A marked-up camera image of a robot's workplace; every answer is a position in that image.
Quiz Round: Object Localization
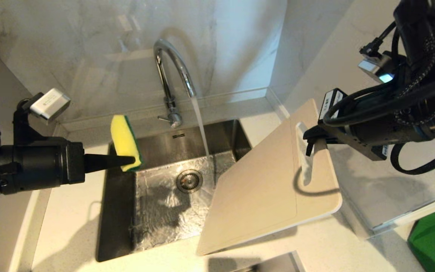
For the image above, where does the chrome gooseneck faucet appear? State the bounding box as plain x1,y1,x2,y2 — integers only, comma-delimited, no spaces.
153,39,197,129

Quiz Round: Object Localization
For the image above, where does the yellow and green sponge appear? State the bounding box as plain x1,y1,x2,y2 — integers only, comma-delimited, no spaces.
110,114,143,173

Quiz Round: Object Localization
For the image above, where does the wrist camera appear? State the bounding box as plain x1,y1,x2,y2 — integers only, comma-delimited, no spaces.
12,88,71,145
358,36,407,84

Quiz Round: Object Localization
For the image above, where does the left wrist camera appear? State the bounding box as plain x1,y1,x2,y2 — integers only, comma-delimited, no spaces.
12,88,71,145

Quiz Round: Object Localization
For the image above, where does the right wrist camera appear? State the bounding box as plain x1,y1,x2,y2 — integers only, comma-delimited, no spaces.
358,36,407,84

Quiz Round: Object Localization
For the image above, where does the round metal sink drain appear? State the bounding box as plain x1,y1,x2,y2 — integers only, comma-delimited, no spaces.
176,169,204,194

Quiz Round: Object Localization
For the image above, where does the beige plastic cutting board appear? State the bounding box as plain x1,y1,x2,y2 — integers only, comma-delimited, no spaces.
196,99,343,257

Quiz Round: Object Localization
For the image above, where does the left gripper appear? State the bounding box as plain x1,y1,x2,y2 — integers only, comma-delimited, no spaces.
0,137,136,195

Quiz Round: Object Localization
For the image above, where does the black cable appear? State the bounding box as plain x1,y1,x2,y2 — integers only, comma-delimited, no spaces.
322,71,435,127
390,143,435,175

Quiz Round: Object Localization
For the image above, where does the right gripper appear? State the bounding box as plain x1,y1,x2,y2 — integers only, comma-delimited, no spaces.
302,88,430,161

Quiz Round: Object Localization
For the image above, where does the stainless steel sink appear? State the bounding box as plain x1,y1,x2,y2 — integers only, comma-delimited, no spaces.
96,119,253,263

